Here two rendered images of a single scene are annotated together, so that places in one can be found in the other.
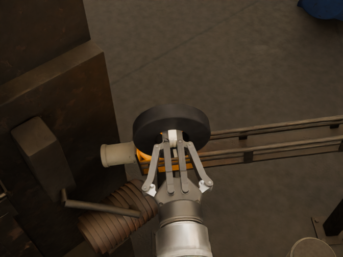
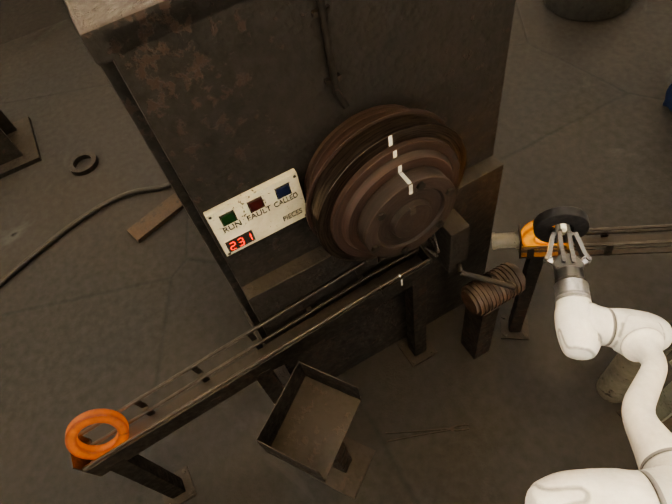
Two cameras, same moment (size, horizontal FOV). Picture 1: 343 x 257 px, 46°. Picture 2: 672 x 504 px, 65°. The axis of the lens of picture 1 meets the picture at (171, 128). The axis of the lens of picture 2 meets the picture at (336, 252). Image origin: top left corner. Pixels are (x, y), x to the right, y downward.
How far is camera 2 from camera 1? 0.93 m
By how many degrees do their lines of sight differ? 13
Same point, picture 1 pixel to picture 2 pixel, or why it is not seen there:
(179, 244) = (572, 288)
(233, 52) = (584, 154)
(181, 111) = (573, 212)
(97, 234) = (480, 298)
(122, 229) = (498, 298)
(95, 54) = (498, 166)
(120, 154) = (507, 240)
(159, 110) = (557, 210)
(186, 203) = (575, 267)
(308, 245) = not seen: hidden behind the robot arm
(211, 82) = (560, 184)
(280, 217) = not seen: hidden behind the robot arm
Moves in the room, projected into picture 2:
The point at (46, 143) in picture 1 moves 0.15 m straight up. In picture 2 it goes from (462, 227) to (465, 198)
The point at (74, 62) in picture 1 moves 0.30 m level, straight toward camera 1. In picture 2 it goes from (483, 172) to (512, 244)
